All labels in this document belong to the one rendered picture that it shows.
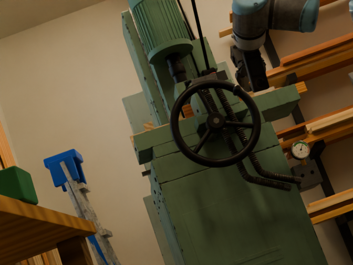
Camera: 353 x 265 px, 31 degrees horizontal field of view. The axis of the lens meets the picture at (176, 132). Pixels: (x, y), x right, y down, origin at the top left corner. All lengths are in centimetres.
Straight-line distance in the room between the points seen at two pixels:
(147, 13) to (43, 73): 275
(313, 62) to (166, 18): 220
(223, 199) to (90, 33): 318
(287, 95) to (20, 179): 151
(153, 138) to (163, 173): 13
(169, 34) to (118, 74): 260
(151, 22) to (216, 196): 71
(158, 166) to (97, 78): 290
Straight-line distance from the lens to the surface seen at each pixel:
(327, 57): 453
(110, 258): 295
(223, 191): 217
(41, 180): 494
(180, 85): 238
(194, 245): 214
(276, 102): 228
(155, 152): 219
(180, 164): 218
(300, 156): 218
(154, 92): 261
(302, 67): 449
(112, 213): 478
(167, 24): 244
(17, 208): 88
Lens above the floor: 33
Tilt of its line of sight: 14 degrees up
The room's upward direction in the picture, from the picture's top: 20 degrees counter-clockwise
